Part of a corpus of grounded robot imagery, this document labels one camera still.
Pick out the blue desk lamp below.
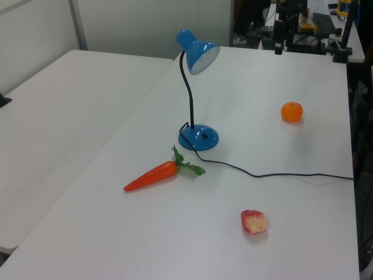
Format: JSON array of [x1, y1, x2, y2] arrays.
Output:
[[175, 29, 221, 152]]

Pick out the black lamp power cable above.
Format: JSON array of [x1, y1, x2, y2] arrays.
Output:
[[177, 121, 355, 181]]

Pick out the orange toy carrot green leaves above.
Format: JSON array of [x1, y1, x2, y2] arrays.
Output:
[[123, 145, 206, 193]]

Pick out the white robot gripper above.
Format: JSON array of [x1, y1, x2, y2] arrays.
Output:
[[273, 13, 300, 55]]

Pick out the bitten red toy apple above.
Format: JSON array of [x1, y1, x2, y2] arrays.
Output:
[[240, 209, 268, 235]]

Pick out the black computer keyboard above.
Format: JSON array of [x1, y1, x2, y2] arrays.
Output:
[[312, 12, 336, 34]]

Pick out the orange mandarin fruit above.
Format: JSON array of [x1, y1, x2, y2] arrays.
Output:
[[280, 101, 304, 123]]

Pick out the yellow blue background object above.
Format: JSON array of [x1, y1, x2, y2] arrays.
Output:
[[337, 0, 351, 17]]

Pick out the grey partition post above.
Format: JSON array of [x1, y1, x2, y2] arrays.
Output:
[[69, 0, 89, 51]]

